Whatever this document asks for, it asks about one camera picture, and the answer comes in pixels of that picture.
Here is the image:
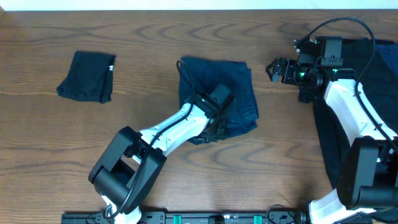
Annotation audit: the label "blue garment at edge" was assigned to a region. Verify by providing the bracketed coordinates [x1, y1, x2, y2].
[376, 44, 398, 77]

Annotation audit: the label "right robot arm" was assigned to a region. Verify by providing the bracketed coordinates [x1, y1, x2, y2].
[266, 58, 397, 223]

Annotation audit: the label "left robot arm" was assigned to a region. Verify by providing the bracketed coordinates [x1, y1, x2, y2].
[88, 95, 232, 223]

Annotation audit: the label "folded black cloth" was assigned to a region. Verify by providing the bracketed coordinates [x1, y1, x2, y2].
[57, 50, 116, 104]

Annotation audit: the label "black garment pile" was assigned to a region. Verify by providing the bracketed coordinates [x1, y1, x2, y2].
[313, 39, 397, 189]

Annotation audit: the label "dark blue shorts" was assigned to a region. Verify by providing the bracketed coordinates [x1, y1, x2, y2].
[178, 56, 259, 140]

